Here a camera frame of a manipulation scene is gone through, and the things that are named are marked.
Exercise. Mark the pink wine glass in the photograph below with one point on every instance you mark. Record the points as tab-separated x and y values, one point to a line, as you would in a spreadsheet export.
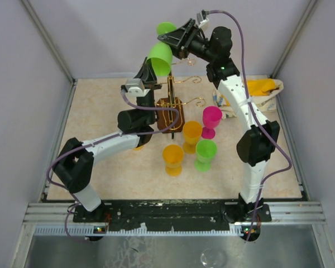
211	118

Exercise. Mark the gold wire glass rack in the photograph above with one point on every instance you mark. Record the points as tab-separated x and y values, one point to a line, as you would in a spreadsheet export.
167	117

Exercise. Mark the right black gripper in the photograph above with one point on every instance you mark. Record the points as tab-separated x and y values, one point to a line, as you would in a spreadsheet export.
180	40

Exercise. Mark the orange wine glass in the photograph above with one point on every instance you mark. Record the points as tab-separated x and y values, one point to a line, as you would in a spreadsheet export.
173	156
138	147
192	132

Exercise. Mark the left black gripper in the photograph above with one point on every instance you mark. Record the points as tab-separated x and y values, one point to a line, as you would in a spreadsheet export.
148	75

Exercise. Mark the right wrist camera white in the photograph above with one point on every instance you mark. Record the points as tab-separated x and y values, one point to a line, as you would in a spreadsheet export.
202	19

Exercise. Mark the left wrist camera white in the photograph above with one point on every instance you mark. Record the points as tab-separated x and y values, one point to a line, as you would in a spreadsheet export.
135	87

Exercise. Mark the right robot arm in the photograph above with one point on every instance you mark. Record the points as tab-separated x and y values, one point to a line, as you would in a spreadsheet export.
259	134

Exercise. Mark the yellow patterned cloth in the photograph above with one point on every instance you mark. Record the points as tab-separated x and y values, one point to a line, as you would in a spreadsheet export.
263	92

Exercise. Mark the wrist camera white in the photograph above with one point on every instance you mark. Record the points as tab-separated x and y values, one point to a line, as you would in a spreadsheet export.
135	87
202	19

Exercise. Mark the orange wine glass front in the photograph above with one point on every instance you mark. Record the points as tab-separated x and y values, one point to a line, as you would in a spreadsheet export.
173	156

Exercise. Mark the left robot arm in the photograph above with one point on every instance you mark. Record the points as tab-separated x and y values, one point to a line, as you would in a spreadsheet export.
127	124

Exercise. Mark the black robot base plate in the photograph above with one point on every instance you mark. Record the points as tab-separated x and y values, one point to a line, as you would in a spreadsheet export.
174	214

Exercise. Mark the green wine glass front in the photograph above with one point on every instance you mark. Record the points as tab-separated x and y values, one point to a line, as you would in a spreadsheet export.
205	153

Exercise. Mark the green wine glass back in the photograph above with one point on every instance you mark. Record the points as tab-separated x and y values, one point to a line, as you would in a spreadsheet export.
161	56

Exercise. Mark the green wine glass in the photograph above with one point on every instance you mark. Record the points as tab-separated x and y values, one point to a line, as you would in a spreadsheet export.
161	56
205	153

